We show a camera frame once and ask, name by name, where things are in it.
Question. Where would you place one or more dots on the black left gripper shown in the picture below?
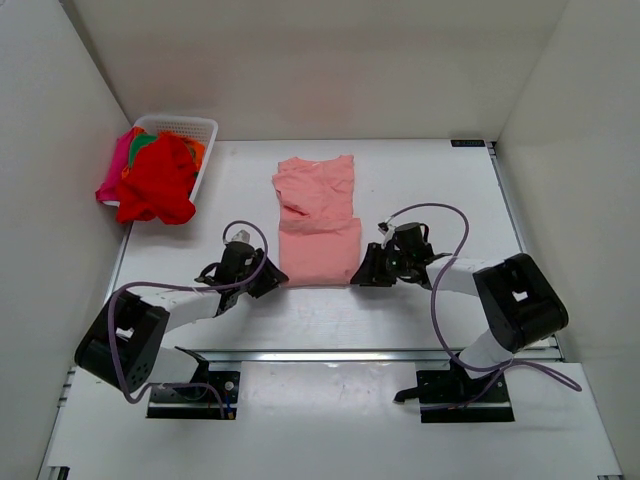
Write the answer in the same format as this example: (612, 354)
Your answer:
(271, 276)

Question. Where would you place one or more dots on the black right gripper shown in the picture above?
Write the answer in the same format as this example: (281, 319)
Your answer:
(370, 272)

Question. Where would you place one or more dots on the salmon pink polo shirt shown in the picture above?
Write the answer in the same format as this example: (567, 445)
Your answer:
(319, 235)

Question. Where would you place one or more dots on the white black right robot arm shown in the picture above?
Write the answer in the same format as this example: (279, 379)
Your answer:
(520, 306)

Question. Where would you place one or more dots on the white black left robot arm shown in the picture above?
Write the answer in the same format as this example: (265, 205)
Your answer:
(123, 346)

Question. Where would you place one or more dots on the red t shirt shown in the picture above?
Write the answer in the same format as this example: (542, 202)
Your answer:
(159, 184)

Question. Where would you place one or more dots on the dark label on table edge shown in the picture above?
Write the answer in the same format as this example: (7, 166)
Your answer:
(468, 143)

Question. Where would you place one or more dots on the magenta pink t shirt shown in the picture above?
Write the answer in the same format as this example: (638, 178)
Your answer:
(106, 193)

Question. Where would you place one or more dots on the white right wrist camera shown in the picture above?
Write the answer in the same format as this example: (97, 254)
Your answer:
(387, 229)

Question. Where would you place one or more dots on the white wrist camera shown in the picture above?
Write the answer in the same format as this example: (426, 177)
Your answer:
(387, 229)
(241, 236)

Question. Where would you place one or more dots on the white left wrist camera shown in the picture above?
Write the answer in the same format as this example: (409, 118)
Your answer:
(241, 236)

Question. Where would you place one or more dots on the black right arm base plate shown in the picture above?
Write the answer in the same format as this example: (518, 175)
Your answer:
(446, 397)

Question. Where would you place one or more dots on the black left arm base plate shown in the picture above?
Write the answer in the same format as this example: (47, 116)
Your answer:
(200, 403)

